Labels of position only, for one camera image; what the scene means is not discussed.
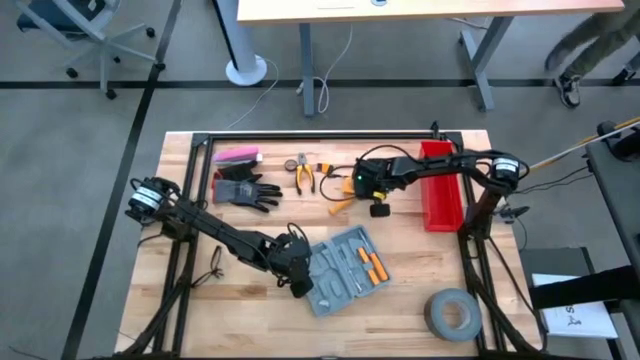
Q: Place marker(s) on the black red work glove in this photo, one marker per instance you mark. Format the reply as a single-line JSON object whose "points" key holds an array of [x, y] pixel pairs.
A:
{"points": [[240, 171]]}

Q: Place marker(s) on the wooden desk with grey legs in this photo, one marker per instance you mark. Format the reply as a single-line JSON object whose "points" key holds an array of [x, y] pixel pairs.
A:
{"points": [[450, 10]]}

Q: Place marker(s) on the grey pole with white base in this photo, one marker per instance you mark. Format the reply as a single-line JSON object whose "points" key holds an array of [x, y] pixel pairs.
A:
{"points": [[245, 70]]}

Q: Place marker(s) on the grey round object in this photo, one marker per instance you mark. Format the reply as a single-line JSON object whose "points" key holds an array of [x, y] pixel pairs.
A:
{"points": [[379, 2]]}

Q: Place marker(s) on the white frame office chair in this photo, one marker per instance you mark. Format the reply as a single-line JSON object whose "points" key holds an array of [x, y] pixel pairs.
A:
{"points": [[102, 40]]}

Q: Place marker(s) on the pink flat package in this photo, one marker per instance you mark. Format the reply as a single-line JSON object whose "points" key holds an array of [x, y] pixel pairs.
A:
{"points": [[235, 154]]}

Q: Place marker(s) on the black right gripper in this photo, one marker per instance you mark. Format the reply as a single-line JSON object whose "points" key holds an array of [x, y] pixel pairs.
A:
{"points": [[390, 175]]}

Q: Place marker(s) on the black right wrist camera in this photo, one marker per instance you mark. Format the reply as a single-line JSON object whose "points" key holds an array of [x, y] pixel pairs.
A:
{"points": [[367, 177]]}

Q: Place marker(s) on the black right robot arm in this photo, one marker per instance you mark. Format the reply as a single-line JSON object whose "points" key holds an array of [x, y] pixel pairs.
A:
{"points": [[440, 165]]}

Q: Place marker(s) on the grey duct tape roll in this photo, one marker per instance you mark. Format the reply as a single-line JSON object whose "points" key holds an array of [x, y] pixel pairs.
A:
{"points": [[435, 315]]}

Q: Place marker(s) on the dark grey cabinet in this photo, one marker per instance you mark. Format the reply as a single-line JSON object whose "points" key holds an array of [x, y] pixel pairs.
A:
{"points": [[620, 210]]}

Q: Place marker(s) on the grey plastic tool case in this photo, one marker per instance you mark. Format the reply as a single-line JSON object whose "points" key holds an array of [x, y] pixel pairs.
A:
{"points": [[330, 280]]}

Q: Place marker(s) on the white yellow rod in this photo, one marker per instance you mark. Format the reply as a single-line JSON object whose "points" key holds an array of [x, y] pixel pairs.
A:
{"points": [[550, 160]]}

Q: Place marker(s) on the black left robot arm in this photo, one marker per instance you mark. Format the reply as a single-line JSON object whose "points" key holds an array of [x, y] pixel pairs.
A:
{"points": [[215, 232]]}

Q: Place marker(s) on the person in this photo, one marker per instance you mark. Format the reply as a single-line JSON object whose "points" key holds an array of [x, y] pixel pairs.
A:
{"points": [[600, 35]]}

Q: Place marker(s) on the white paper sheet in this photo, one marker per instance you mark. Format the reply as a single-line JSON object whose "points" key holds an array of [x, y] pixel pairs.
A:
{"points": [[580, 320]]}

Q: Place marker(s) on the yellow black bit holder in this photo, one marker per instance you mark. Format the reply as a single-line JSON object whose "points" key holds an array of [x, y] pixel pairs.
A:
{"points": [[326, 168]]}

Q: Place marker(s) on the red plastic bin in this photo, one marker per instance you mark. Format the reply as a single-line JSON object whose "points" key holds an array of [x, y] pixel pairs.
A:
{"points": [[442, 210]]}

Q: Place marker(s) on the black aluminium table frame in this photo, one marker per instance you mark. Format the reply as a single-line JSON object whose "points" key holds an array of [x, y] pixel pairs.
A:
{"points": [[325, 135]]}

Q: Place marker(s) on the grey black work glove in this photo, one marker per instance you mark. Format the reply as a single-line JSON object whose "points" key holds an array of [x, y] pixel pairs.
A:
{"points": [[245, 192]]}

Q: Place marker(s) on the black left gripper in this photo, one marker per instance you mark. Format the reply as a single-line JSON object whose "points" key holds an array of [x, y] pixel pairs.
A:
{"points": [[287, 255]]}

